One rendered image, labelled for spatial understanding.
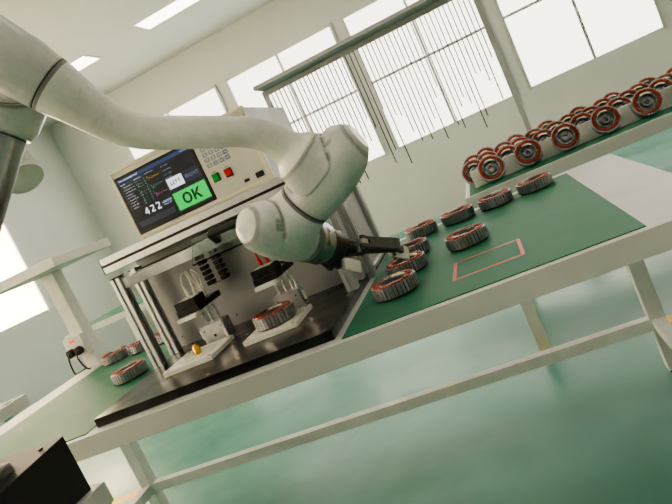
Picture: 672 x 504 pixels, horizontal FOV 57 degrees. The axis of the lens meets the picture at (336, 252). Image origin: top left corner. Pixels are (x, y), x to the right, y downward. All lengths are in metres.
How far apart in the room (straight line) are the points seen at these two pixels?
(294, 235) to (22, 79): 0.51
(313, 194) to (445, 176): 6.79
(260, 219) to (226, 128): 0.17
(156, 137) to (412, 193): 6.90
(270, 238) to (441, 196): 6.83
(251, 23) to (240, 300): 6.70
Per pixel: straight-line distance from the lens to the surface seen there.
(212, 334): 1.78
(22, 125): 1.28
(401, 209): 7.94
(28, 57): 1.13
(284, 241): 1.12
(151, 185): 1.76
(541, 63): 7.86
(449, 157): 7.83
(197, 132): 1.10
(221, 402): 1.39
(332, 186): 1.08
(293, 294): 1.66
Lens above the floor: 1.07
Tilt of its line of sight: 7 degrees down
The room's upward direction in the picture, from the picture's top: 25 degrees counter-clockwise
